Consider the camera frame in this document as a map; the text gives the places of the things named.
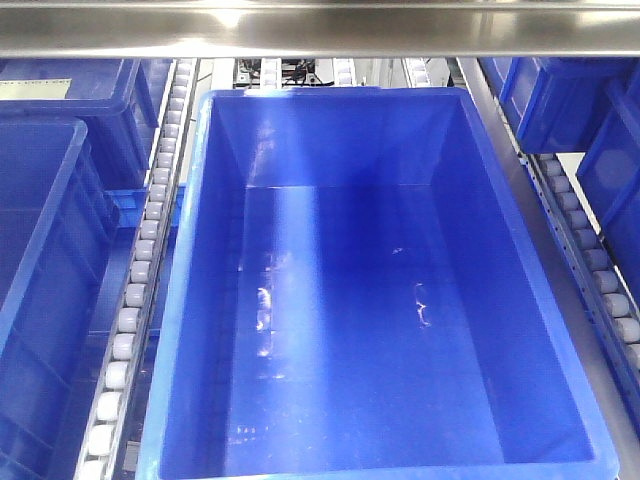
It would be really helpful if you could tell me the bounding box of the steel shelf crossbar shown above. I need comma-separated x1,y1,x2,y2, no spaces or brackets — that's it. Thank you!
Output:
1,1,639,58

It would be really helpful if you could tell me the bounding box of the large blue centre bin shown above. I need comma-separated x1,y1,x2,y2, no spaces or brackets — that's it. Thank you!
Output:
137,87,619,479

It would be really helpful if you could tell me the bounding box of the blue bin left rear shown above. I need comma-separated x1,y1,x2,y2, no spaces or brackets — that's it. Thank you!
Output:
1,58,173,190

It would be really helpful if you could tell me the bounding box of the blue bin left front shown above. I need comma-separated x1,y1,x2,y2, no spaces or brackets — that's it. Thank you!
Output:
1,117,118,479

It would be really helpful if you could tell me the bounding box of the blue bin right rear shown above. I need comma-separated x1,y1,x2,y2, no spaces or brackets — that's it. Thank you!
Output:
479,57,639,154

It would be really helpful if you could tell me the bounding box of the blue bin right front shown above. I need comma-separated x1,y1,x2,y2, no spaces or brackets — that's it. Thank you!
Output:
577,69,639,300

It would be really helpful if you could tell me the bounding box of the right white roller track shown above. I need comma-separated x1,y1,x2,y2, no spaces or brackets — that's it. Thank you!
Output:
520,153,639,405

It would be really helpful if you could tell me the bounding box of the white roller track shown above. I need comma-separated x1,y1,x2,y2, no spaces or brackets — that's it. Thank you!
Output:
520,153,639,405
73,58,200,479

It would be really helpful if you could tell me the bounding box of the left white roller track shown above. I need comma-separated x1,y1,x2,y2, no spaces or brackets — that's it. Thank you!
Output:
73,58,200,479

